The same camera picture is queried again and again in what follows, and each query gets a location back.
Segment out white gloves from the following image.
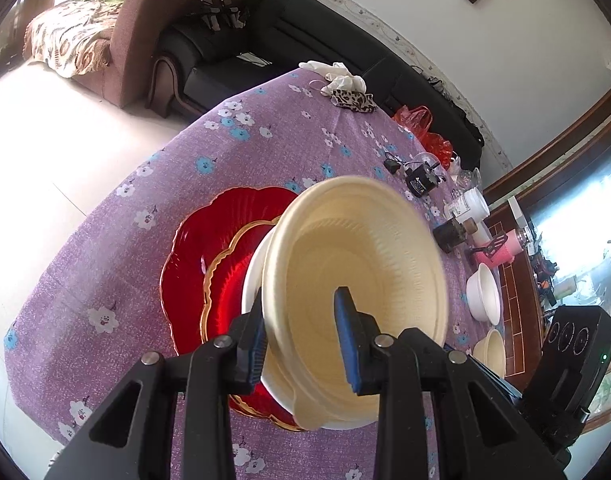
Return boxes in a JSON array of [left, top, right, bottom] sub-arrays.
[[300, 60, 369, 95]]

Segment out wooden glass partition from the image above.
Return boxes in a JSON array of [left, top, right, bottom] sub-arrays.
[[483, 72, 611, 436]]

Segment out red scalloped plate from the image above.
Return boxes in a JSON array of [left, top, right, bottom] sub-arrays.
[[160, 186, 301, 357]]

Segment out white plastic jar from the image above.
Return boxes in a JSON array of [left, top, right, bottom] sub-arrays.
[[443, 187, 490, 226]]

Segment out dark brown box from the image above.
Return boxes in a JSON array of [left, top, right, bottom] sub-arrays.
[[433, 220, 469, 254]]

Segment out black slotted spatula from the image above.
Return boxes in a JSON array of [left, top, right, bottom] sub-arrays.
[[473, 236, 507, 257]]

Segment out black power adapter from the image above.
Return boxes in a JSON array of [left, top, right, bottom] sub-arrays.
[[383, 159, 440, 199]]

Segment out black white strap bundle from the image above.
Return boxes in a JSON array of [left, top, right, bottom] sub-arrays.
[[192, 0, 251, 32]]

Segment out red plastic bag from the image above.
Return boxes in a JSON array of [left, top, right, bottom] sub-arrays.
[[391, 106, 454, 165]]

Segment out red gold-rimmed plate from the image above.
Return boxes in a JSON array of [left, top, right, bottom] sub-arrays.
[[200, 217, 307, 433]]

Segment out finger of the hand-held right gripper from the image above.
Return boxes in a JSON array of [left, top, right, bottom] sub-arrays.
[[478, 360, 526, 406]]

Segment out patterned blanket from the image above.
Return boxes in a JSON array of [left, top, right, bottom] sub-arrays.
[[24, 0, 122, 79]]

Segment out clear glass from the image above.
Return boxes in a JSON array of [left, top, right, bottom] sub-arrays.
[[455, 166, 482, 189]]

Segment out cream ribbed bowl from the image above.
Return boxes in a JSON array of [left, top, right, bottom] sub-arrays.
[[262, 176, 449, 432], [473, 329, 507, 380]]

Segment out black leather sofa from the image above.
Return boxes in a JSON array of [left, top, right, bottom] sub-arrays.
[[158, 0, 486, 171]]

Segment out leopard print cloth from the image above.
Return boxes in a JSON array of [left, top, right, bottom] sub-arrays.
[[330, 87, 379, 114]]

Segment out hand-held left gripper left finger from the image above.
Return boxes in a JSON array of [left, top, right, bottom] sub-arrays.
[[44, 295, 269, 480]]

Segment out pink thermos bottle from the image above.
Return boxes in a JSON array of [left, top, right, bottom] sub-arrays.
[[474, 227, 530, 267]]

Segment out purple floral tablecloth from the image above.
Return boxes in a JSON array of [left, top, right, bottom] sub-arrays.
[[4, 69, 576, 480]]

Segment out large white bowl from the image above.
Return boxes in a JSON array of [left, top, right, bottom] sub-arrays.
[[242, 240, 381, 432]]

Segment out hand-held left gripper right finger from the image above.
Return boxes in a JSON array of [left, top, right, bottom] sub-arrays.
[[333, 286, 571, 480]]

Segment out brown armchair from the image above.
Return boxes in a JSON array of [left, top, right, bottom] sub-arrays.
[[110, 0, 272, 117]]

